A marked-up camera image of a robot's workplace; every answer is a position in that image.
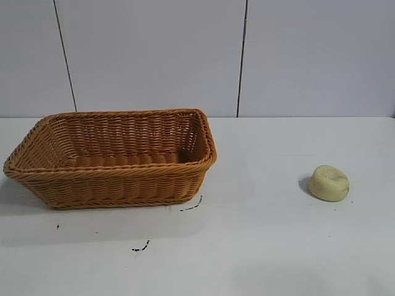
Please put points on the brown woven wicker basket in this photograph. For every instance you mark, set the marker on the brown woven wicker basket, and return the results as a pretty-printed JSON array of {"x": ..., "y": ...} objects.
[{"x": 117, "y": 185}]

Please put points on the pale yellow round pastry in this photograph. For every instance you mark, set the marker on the pale yellow round pastry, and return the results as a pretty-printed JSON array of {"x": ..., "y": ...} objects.
[{"x": 328, "y": 183}]

